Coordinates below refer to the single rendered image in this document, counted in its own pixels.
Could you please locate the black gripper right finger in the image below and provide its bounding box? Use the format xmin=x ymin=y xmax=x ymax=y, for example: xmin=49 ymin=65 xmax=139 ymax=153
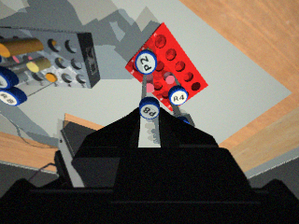
xmin=159 ymin=107 xmax=219 ymax=147

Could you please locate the red test tube rack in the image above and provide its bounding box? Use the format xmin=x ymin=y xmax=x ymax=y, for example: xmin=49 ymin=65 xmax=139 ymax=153
xmin=124 ymin=23 xmax=207 ymax=112

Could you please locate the grey test tube rack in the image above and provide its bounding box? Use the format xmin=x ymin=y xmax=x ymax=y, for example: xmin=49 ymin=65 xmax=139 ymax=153
xmin=0 ymin=27 xmax=101 ymax=89

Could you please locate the white test tube rack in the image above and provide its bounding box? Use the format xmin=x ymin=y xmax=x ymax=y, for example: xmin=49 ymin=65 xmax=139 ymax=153
xmin=183 ymin=114 xmax=195 ymax=127

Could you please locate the grey bench mat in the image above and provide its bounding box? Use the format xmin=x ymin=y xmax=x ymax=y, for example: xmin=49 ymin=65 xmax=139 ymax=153
xmin=0 ymin=0 xmax=292 ymax=147

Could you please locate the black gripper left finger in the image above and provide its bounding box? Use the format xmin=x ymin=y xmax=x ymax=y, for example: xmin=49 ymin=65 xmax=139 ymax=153
xmin=80 ymin=107 xmax=140 ymax=147

